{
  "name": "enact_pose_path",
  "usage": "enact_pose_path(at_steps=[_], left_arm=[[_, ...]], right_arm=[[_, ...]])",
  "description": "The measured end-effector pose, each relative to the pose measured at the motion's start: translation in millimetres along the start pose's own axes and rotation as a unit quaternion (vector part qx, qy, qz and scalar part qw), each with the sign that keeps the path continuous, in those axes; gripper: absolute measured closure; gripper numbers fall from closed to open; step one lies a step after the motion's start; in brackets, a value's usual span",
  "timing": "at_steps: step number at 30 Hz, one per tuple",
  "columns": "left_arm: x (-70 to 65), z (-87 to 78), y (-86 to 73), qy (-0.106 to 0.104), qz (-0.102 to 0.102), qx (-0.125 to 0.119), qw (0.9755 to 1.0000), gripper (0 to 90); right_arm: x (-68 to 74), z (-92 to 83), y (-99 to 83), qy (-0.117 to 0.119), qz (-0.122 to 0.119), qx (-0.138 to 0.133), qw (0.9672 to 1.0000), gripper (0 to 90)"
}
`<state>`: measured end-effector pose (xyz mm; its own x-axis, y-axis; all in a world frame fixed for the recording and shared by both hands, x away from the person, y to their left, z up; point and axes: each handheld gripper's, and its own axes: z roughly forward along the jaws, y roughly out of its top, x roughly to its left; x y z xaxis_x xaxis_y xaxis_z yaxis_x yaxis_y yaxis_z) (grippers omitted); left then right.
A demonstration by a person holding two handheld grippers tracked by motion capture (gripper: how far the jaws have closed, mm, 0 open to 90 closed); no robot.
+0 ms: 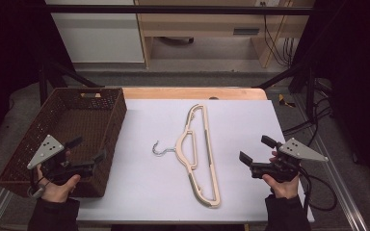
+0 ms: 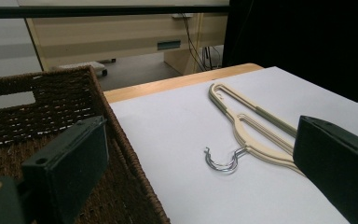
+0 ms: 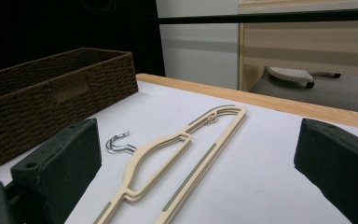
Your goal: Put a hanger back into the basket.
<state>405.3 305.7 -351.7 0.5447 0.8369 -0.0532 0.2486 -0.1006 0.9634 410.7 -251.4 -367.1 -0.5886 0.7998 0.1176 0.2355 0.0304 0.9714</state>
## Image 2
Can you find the white power strip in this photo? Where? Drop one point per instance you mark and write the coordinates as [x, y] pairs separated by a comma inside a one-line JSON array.
[[181, 15]]

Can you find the white table sheet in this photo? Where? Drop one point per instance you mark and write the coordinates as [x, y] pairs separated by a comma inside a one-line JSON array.
[[180, 130]]

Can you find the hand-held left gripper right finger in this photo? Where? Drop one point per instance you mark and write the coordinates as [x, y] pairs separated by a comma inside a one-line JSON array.
[[338, 168]]

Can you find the dark curtain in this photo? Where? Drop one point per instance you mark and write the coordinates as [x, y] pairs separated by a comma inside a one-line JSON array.
[[307, 37]]

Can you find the beige wooden desk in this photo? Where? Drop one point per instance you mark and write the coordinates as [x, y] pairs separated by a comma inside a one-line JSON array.
[[105, 34]]

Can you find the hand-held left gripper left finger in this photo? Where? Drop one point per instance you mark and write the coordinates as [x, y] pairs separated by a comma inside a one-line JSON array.
[[71, 161]]

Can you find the brown woven basket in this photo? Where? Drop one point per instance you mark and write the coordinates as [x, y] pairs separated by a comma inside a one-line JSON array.
[[59, 99]]

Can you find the black frame bar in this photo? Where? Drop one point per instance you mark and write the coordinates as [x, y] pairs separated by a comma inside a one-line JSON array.
[[74, 11]]

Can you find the beige clothes hanger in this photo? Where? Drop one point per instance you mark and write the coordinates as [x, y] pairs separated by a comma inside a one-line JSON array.
[[281, 165], [262, 154], [246, 132]]

